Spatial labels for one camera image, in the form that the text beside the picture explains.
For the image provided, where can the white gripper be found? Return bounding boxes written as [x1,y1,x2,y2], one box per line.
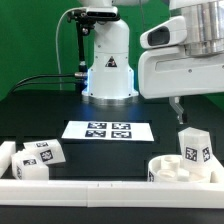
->
[138,16,224,124]

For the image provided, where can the white round stool seat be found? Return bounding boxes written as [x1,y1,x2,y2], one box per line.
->
[147,155,212,183]

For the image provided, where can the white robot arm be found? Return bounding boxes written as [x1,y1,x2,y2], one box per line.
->
[79,0,224,119]

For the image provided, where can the white marker tag sheet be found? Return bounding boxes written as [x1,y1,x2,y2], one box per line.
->
[62,121,154,142]

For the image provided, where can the grey cable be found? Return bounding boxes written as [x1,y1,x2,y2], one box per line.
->
[54,7,88,91]

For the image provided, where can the white U-shaped frame fence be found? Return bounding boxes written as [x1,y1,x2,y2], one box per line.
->
[0,141,224,209]

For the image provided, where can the black cables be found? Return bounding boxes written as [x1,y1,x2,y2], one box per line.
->
[9,73,88,94]

